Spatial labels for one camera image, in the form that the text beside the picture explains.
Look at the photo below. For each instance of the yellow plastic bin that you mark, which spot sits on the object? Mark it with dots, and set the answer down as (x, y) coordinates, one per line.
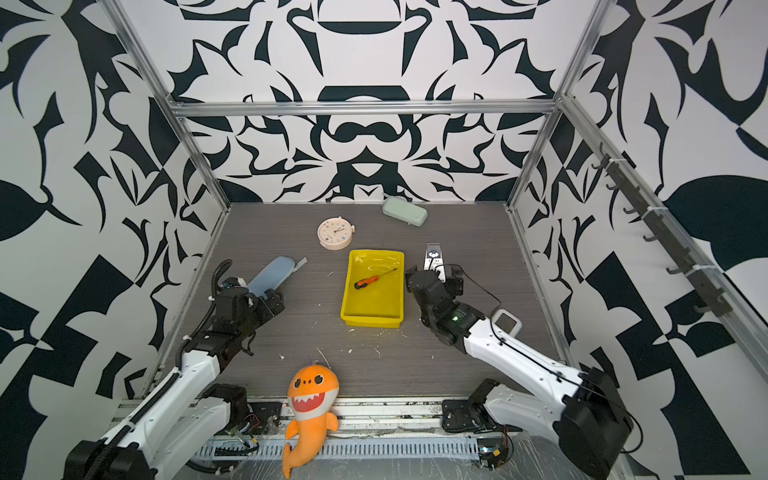
(380, 305)

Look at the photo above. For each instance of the mint green zipper case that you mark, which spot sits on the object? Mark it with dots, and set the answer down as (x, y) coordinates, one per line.
(404, 211)

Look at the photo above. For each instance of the blue zipper case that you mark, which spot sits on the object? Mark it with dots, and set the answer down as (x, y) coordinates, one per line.
(272, 276)

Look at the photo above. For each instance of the orange shark plush toy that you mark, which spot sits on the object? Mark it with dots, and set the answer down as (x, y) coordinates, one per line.
(311, 395)

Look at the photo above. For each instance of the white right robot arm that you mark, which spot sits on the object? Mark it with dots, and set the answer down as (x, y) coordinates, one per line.
(581, 411)

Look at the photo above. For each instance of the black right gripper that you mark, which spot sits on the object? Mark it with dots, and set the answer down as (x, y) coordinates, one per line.
(457, 282)

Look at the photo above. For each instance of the pink round alarm clock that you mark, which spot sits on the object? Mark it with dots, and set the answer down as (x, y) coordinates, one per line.
(335, 233)

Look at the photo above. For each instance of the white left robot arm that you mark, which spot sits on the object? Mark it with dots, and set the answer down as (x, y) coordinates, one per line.
(163, 434)

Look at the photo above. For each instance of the small white digital timer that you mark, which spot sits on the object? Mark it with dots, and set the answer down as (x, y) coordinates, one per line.
(507, 322)

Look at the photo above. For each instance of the grey silver stapler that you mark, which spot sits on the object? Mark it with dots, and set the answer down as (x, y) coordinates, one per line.
(434, 260)

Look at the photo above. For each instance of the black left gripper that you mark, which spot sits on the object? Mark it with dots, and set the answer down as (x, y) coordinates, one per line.
(265, 310)

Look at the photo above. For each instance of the black wall hook rack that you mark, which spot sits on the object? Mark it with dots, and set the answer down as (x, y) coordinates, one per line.
(665, 230)

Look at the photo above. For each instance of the orange handled screwdriver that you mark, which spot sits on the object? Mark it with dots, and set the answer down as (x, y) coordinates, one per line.
(364, 283)

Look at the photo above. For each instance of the aluminium front rail base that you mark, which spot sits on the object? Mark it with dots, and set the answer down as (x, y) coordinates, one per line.
(374, 428)

